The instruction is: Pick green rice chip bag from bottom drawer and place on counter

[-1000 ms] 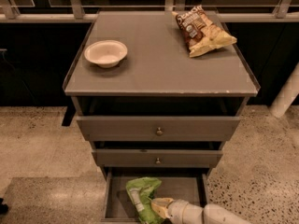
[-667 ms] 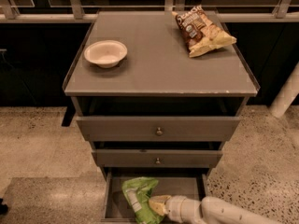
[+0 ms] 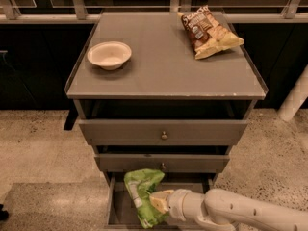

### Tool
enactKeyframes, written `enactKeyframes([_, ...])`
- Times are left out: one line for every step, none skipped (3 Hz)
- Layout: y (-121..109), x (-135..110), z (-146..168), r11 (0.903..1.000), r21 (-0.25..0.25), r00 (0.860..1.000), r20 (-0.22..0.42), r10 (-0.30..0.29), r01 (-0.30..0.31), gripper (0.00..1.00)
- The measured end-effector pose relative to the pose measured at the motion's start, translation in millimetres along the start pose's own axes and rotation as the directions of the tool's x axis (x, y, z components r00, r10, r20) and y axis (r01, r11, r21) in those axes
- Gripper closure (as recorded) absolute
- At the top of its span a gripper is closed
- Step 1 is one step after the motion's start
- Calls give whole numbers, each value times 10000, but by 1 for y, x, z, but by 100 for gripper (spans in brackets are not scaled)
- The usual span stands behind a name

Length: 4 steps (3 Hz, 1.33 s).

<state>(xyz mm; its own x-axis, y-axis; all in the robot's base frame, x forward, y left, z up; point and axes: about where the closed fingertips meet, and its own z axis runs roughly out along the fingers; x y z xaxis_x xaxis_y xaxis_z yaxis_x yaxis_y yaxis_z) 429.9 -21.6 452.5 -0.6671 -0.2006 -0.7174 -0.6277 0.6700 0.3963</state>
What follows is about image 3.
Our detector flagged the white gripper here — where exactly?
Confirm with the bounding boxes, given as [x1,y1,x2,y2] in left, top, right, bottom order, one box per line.
[149,189,208,223]

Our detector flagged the green rice chip bag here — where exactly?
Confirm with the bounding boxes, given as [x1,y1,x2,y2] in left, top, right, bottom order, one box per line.
[124,168,168,229]

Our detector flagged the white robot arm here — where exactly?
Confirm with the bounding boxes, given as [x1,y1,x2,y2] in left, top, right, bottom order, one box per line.
[149,189,308,231]

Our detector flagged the grey bottom drawer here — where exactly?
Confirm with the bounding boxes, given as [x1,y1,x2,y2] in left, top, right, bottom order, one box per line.
[104,173,215,231]

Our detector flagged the grey drawer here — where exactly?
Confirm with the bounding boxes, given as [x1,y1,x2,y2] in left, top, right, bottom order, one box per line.
[79,119,247,146]
[95,154,229,173]
[104,173,215,231]

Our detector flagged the brass top drawer knob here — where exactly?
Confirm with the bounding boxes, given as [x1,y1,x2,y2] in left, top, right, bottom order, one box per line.
[161,131,168,140]

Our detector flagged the grey middle drawer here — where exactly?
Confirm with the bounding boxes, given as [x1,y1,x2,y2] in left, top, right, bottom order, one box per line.
[95,154,229,173]

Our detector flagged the grey top drawer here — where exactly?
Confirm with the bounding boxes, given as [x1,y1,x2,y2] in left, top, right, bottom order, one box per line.
[79,119,247,146]

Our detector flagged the grey drawer cabinet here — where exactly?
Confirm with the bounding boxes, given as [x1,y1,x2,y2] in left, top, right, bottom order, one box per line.
[64,11,270,185]

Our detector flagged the brown yellow chip bag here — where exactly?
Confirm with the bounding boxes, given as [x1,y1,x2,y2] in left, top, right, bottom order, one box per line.
[177,5,244,60]

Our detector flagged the white paper bowl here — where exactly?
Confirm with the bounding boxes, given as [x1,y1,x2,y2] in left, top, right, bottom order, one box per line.
[87,41,132,70]

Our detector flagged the black object at floor edge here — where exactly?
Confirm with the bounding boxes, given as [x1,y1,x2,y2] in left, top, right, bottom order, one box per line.
[0,204,9,220]

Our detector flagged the metal window railing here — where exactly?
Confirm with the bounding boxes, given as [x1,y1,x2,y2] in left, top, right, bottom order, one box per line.
[0,0,308,23]

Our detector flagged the white cylindrical post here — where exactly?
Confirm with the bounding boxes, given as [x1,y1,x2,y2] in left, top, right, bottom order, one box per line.
[278,65,308,121]

